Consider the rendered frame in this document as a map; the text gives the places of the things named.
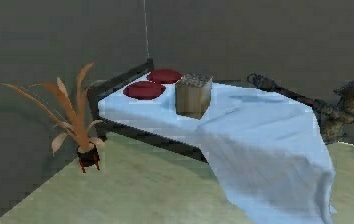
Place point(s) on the dark red pillow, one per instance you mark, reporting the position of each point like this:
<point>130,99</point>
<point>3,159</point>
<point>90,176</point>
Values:
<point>164,76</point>
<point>144,90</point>

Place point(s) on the orange house plant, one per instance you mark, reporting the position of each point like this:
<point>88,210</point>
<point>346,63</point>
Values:
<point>72,110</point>

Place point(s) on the dark brown ornate furniture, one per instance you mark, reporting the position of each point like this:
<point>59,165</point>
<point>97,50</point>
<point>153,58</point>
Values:
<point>341,110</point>

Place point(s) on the black frame bed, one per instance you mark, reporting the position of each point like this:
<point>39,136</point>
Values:
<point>141,135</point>

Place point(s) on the black plant pot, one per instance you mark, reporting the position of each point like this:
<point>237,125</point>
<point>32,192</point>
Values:
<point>89,156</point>

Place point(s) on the pale blue bed sheet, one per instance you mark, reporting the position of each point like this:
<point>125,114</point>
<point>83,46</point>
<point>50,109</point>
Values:
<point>258,140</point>

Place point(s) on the brown wooden box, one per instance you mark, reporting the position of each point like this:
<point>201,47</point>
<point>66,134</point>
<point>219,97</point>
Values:
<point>192,96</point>

